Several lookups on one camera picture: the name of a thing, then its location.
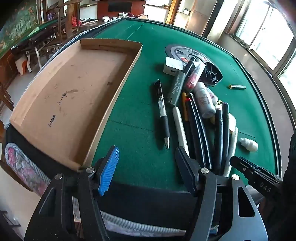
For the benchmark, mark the olive green plastic tube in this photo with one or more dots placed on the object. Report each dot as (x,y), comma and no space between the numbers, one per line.
(177,89)

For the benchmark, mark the brown wooden television cabinet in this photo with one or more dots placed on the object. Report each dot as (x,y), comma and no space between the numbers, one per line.
(103,9)

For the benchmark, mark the black marker with purple caps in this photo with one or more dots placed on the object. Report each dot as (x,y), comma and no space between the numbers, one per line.
(226,134)

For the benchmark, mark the white charger box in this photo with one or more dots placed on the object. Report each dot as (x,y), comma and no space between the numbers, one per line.
(172,63)

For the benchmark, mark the thin black red-ended pen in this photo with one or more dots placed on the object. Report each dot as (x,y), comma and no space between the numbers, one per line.
(194,125)

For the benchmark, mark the green felt side table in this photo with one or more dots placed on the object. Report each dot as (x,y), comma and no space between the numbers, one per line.
(46,25)

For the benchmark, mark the slim black pen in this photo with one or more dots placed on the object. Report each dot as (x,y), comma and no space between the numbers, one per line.
(190,67)

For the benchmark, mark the shallow cardboard box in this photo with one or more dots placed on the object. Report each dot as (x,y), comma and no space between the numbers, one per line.
(69,92)

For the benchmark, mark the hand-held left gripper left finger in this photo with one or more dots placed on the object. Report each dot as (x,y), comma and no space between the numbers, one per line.
(108,171)

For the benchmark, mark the thin white marker pen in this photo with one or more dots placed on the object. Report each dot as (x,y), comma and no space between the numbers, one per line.
(233,148)

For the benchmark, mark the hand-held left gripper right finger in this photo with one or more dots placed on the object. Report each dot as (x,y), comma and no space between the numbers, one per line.
(185,168)

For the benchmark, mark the black television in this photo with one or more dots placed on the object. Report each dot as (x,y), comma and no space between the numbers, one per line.
(123,5)

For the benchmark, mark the black marker with pink caps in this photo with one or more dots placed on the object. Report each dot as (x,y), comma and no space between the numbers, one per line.
(218,139)

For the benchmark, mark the green landscape wall painting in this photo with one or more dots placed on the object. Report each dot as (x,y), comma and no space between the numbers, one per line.
(16,27)

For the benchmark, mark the large glass window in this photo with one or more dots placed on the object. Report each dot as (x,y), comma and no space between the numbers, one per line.
(266,30)

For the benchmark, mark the black clear gel pen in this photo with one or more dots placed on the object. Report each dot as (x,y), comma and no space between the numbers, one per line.
(161,109)

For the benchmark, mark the red bag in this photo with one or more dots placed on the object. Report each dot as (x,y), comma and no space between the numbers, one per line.
(75,22)

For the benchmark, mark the clear packet with red pieces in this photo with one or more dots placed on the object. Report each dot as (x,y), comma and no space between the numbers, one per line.
(193,78)

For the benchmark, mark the black fan-like device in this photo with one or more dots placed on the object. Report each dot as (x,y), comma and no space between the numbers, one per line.
(212,74)

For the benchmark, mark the white bottle with pink label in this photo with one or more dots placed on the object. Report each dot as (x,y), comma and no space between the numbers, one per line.
(213,96)

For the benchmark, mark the orange and black pen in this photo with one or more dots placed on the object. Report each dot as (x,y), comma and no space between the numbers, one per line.
(184,106)

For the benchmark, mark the thick white marker pen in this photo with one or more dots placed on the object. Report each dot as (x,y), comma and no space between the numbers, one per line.
(179,125)

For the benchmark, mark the round table control panel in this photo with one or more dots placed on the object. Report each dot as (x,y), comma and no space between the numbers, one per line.
(178,49)

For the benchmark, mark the cream rectangular block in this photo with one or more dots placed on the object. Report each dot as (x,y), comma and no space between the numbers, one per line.
(232,122)

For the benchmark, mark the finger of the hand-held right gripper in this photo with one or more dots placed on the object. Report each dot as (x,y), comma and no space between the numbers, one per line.
(252,171)

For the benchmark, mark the small white dropper bottle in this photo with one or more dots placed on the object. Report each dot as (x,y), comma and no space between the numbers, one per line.
(249,144)

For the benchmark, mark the wooden chair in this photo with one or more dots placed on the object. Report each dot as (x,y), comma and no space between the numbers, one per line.
(69,20)

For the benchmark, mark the white and orange plastic stool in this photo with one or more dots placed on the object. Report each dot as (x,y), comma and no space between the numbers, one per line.
(22,66)

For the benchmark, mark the white medicine bottle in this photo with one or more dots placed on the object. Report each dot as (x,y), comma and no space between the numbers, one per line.
(204,99)

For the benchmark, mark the thin black grey-ended pen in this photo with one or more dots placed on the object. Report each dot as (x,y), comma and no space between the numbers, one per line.
(203,139)

